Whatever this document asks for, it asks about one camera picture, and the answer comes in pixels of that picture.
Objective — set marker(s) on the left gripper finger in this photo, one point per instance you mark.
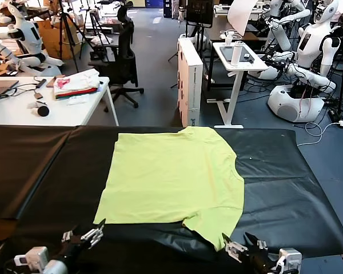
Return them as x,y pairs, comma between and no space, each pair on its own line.
93,235
66,237

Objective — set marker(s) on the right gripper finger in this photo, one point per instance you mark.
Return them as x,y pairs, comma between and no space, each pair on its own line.
260,245
235,249

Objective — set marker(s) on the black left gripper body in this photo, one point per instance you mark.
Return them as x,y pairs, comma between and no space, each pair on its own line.
71,251

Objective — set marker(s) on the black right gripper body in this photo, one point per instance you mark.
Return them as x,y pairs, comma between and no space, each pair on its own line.
260,261

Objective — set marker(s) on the yellow-green t-shirt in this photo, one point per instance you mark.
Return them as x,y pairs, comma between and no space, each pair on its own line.
171,177

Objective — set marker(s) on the white humanoid robot, raised arm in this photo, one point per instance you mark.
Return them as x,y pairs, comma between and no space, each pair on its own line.
283,34

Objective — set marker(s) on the stack of folded clothes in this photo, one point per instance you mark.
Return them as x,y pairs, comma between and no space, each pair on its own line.
74,82

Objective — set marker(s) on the large black table cover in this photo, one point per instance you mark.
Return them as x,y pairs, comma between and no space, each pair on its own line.
274,199

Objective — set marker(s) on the small black table cover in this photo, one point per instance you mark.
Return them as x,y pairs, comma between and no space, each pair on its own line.
17,171

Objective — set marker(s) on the white office desk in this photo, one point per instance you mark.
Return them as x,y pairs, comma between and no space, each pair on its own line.
74,114

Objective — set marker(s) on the black round speaker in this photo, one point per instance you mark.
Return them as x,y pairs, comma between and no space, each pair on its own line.
43,111

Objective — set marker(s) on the white crumpled bag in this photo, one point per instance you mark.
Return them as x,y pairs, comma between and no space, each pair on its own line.
77,100

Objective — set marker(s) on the small white device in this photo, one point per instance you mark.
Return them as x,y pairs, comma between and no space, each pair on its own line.
32,105

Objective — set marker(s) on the brown dongle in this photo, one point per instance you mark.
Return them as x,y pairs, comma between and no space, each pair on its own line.
38,95

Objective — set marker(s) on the brown phone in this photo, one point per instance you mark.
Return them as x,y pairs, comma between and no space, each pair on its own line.
51,82

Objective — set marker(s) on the black usb hub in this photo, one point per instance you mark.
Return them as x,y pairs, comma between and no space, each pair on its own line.
41,83

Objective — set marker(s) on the grey laptop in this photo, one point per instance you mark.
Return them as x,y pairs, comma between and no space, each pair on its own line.
0,87

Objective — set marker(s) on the tall white cardboard box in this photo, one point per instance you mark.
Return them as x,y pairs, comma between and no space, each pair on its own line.
188,85

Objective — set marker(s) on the black office chair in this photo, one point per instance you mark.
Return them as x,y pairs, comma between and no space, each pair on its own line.
127,65

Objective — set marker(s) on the small white standing desk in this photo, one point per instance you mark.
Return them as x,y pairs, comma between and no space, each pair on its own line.
245,65

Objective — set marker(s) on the small black device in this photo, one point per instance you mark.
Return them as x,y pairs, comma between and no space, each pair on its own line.
248,57

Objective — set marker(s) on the white water bottle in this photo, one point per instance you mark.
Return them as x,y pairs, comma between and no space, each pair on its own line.
236,54

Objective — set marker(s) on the dark tablet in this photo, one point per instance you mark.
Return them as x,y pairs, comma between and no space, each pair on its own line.
227,54

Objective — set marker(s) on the brown cardboard box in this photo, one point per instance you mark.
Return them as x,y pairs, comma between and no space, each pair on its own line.
52,40

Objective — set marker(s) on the tall black tripod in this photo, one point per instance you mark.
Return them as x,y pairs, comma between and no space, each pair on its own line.
64,34

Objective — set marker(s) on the white humanoid robot, wheeled base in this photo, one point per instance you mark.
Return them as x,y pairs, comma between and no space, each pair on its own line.
311,48

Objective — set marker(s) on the white humanoid robot, black waist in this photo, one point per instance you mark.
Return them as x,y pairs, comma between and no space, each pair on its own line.
28,34

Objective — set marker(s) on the short black tripod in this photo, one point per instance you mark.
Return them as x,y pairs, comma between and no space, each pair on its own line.
95,28

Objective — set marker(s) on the white headset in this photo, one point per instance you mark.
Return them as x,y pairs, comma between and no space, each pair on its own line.
230,35

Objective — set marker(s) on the brown wooden table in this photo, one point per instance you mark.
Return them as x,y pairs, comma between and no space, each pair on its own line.
217,31

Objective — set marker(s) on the white curved board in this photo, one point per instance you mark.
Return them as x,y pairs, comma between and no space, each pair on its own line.
240,14

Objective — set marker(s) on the black monitor on stand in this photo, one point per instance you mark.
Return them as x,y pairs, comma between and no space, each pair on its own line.
200,11

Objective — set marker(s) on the blue storage cabinet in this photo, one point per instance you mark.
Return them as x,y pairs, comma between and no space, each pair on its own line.
170,7

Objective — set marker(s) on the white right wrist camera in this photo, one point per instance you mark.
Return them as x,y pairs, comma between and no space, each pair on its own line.
288,259

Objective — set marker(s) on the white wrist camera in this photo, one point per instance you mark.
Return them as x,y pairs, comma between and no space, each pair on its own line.
288,259
31,258

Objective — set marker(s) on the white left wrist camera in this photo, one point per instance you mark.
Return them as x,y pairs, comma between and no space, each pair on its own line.
31,258

